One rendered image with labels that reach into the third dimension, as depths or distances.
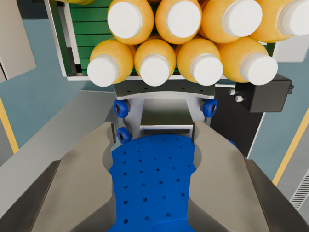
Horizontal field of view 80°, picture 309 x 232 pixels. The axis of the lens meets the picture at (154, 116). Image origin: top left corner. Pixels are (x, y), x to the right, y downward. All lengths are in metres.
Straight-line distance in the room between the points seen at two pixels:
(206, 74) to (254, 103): 0.18
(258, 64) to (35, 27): 1.44
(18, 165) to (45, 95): 0.89
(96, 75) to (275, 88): 0.33
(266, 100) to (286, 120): 1.44
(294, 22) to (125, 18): 0.20
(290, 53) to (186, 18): 0.39
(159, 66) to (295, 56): 0.42
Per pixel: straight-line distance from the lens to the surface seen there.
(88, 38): 0.47
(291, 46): 0.59
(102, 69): 0.26
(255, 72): 0.29
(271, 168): 2.15
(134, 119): 0.48
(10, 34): 0.38
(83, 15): 0.47
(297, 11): 0.29
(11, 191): 0.79
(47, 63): 1.58
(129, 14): 0.25
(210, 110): 0.42
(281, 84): 0.43
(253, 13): 0.27
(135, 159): 0.40
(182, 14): 0.25
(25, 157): 0.92
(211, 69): 0.26
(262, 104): 0.43
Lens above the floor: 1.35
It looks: 62 degrees down
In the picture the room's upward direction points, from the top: 179 degrees counter-clockwise
